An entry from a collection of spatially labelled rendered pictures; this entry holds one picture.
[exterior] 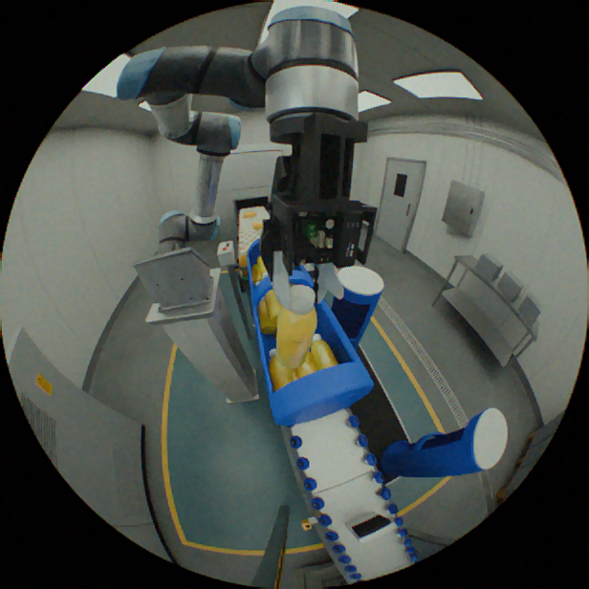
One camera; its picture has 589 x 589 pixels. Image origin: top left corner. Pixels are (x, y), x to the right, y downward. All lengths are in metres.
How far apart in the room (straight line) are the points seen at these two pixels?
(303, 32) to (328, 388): 0.48
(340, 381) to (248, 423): 1.33
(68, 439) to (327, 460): 1.48
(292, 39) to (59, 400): 1.58
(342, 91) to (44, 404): 1.55
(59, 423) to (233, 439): 1.35
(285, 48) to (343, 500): 0.85
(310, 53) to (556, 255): 3.39
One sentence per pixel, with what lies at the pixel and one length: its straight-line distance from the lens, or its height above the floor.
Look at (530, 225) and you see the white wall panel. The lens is 3.42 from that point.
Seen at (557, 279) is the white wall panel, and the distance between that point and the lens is 3.44.
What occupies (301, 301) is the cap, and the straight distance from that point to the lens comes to 0.23.
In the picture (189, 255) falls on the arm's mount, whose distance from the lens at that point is 0.62.
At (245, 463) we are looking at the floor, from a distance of 1.63.
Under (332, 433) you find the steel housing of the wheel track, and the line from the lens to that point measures 0.67.
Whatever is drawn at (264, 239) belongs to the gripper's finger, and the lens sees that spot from 0.18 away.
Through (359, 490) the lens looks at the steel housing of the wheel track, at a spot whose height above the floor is 0.93.
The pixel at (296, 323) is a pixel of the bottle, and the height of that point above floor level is 1.39.
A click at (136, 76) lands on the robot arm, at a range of 0.26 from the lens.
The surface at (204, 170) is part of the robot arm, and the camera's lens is 0.66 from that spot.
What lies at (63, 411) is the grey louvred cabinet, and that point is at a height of 0.95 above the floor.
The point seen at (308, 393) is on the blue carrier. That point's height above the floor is 1.22.
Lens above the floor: 1.58
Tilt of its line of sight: 40 degrees down
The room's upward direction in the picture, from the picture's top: straight up
